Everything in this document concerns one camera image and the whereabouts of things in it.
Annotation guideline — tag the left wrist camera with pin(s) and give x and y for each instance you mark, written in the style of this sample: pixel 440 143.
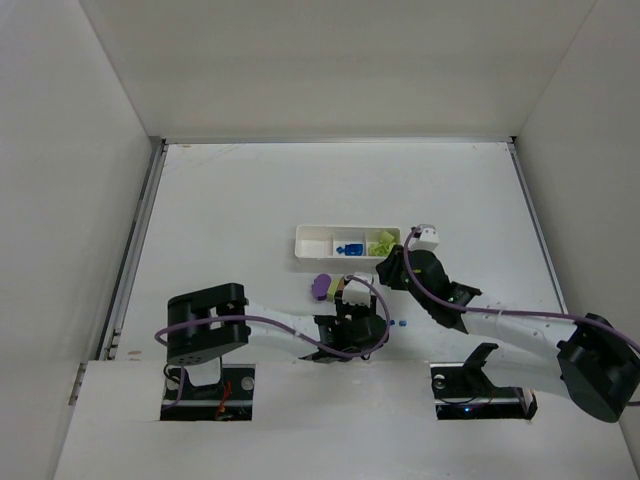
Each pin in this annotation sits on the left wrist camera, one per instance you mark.
pixel 356 290

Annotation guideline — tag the green lego brick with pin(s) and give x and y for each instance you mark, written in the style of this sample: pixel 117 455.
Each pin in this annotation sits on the green lego brick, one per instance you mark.
pixel 382 245

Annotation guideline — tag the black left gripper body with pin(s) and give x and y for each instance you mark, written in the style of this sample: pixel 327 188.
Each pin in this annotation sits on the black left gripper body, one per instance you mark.
pixel 345 308

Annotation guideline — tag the green lego between purple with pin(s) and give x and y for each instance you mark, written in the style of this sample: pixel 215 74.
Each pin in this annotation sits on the green lego between purple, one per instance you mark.
pixel 335 288

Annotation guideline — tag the purple rounded lego brick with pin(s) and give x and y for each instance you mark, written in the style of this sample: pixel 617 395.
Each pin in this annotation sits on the purple rounded lego brick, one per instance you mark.
pixel 320 287

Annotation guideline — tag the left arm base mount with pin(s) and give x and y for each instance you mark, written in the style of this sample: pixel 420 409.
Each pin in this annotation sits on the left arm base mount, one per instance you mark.
pixel 228 400

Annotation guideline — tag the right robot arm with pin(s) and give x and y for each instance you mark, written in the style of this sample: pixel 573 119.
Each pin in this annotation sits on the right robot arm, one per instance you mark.
pixel 584 358

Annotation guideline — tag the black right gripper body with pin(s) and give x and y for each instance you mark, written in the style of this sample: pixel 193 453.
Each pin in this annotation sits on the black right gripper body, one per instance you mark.
pixel 400 267

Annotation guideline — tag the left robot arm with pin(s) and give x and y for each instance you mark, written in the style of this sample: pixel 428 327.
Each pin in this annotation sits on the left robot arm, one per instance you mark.
pixel 207 324

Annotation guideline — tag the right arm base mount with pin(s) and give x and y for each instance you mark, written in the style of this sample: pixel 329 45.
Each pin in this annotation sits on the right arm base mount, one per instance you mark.
pixel 463 392

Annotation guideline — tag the blue lego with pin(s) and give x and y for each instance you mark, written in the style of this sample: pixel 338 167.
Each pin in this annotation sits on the blue lego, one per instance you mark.
pixel 350 249

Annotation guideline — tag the white divided sorting tray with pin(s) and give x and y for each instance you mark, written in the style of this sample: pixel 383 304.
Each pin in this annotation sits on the white divided sorting tray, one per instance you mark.
pixel 318 242

